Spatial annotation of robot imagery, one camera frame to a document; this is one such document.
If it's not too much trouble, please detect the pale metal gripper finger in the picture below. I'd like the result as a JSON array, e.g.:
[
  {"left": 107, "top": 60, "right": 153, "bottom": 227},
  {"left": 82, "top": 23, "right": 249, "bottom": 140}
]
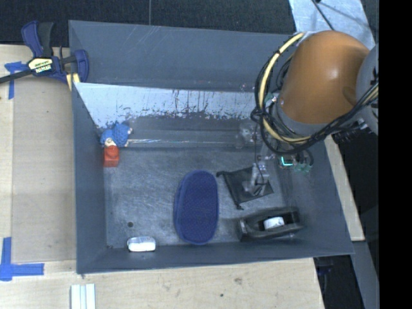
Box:
[
  {"left": 242, "top": 179, "right": 264, "bottom": 197},
  {"left": 252, "top": 162, "right": 270, "bottom": 187}
]

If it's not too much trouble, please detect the black flat cloth pouch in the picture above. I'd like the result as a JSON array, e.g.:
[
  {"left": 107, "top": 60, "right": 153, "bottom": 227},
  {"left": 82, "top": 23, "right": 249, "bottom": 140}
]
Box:
[{"left": 216, "top": 166, "right": 275, "bottom": 211}]

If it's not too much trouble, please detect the black tape dispenser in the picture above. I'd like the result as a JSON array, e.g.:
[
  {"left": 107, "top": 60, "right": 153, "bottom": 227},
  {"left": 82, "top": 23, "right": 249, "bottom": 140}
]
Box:
[{"left": 238, "top": 206, "right": 304, "bottom": 243}]

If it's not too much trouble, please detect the dark blue oval pouch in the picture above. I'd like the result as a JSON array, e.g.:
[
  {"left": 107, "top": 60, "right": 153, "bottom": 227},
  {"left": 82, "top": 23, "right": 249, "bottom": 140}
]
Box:
[{"left": 173, "top": 169, "right": 220, "bottom": 246}]

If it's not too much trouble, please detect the long clear plastic tube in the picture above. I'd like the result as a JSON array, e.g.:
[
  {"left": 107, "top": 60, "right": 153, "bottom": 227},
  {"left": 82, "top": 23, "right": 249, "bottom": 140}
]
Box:
[{"left": 126, "top": 124, "right": 260, "bottom": 149}]

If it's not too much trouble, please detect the grey metal bin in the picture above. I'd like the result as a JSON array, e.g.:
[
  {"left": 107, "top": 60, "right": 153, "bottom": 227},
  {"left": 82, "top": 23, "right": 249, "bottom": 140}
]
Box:
[{"left": 67, "top": 19, "right": 356, "bottom": 275}]

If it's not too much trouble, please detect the white small box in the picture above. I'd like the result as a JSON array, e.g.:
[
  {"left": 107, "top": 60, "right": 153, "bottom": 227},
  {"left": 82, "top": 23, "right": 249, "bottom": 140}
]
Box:
[{"left": 127, "top": 236, "right": 157, "bottom": 253}]

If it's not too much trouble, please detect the blue knitted toy animal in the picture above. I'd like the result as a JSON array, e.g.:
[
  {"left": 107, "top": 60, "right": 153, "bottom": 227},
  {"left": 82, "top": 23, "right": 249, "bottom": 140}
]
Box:
[{"left": 100, "top": 120, "right": 134, "bottom": 149}]

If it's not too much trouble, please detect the red small block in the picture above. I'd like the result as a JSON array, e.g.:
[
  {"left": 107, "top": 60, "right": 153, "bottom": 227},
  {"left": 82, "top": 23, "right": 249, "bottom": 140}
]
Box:
[{"left": 103, "top": 139, "right": 120, "bottom": 168}]

